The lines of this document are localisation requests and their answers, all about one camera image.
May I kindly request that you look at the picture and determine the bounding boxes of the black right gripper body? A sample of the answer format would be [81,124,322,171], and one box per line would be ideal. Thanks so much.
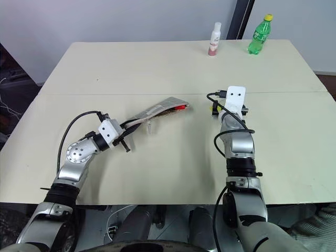
[211,101,249,118]

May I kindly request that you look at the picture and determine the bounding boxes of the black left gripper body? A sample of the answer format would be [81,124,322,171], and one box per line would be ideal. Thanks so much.
[112,134,132,154]

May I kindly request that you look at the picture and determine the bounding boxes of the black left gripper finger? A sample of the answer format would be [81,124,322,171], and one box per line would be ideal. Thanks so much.
[120,118,142,128]
[122,123,145,137]

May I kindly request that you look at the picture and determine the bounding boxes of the grid pattern zip pouch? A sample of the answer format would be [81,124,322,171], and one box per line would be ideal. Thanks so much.
[125,96,192,129]

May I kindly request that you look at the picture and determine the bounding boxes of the pink white spray bottle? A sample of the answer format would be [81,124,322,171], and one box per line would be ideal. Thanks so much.
[207,22,223,57]

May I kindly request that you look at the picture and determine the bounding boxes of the dark grey rounded shape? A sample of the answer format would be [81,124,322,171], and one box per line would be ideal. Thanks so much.
[188,206,219,247]
[112,206,156,245]

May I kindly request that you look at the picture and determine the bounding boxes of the green bottle yellow cap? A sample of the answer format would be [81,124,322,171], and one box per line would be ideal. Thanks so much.
[247,14,274,56]

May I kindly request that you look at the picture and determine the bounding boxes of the dark vertical pole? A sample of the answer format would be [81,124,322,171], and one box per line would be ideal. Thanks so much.
[226,0,256,40]

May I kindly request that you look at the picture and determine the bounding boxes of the black curved rim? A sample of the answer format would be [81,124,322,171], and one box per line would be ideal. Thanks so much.
[85,239,191,252]

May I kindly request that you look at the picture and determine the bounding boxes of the dark textured fabric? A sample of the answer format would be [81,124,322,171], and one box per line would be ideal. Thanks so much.
[0,203,40,246]

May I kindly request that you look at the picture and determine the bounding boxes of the grey knit cloth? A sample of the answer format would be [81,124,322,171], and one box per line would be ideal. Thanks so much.
[288,203,336,243]

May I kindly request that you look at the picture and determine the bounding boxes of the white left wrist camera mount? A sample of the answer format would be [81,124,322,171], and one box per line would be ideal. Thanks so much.
[98,119,123,139]

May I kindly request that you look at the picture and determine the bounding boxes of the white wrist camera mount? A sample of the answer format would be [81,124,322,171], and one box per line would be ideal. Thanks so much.
[224,85,247,118]
[98,119,123,139]

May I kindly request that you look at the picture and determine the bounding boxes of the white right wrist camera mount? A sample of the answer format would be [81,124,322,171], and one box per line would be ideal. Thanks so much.
[224,85,247,118]

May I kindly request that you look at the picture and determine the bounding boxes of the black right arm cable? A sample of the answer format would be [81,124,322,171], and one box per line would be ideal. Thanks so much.
[206,90,256,252]

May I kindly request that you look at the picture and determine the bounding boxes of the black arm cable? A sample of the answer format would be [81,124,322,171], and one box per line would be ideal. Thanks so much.
[57,111,110,176]
[206,90,256,252]

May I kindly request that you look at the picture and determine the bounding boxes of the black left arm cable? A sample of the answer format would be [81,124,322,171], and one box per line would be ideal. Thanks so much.
[57,111,110,176]

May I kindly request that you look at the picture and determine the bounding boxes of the thin white cable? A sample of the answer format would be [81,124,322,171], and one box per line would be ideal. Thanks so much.
[106,206,133,238]

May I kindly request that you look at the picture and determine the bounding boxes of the thin white wires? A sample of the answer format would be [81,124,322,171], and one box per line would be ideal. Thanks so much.
[0,76,20,120]

